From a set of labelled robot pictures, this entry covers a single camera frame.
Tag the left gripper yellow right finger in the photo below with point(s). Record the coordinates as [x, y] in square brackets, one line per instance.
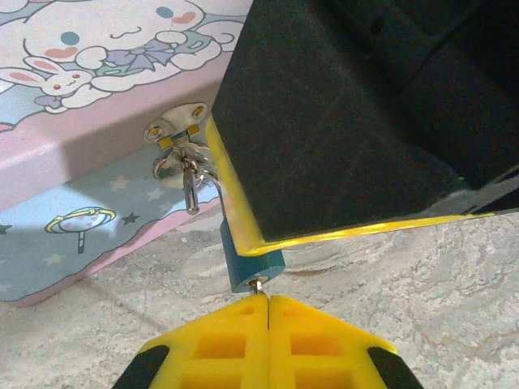
[324, 344]

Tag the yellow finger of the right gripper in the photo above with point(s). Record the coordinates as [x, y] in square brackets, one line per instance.
[316, 154]

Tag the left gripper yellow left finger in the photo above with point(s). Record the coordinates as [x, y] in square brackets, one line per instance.
[227, 344]

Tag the small silver key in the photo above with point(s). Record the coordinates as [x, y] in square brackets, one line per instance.
[257, 287]

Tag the small blue padlock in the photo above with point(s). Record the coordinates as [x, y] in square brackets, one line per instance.
[243, 267]

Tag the spare silver key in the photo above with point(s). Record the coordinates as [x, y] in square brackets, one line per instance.
[191, 194]

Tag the silver metal hasp latch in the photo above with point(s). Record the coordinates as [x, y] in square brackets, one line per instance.
[178, 119]

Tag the pastel cartoon bunny box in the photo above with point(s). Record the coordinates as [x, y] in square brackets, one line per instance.
[81, 133]

